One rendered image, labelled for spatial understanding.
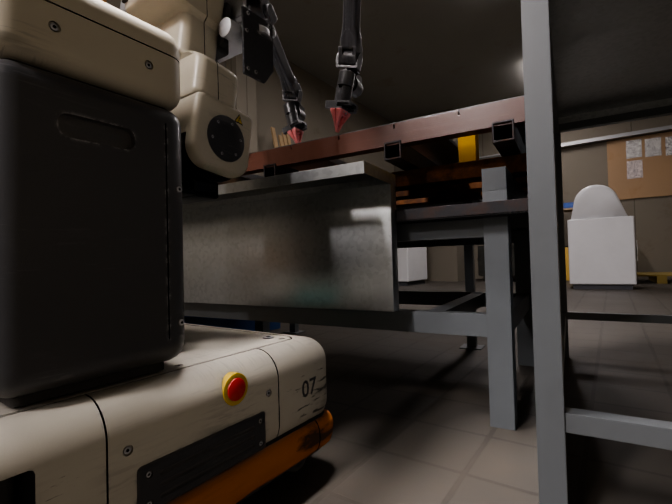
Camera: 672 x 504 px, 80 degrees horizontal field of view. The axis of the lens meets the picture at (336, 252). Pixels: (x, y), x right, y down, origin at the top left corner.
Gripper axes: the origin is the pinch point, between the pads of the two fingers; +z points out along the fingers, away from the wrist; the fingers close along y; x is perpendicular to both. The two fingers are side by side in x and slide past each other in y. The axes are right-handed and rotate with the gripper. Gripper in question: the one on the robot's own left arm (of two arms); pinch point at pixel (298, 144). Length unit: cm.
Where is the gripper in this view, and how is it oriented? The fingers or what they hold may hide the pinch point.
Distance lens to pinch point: 187.8
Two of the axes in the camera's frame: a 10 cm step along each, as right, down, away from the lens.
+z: 2.4, 9.6, -1.2
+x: -5.1, 0.2, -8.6
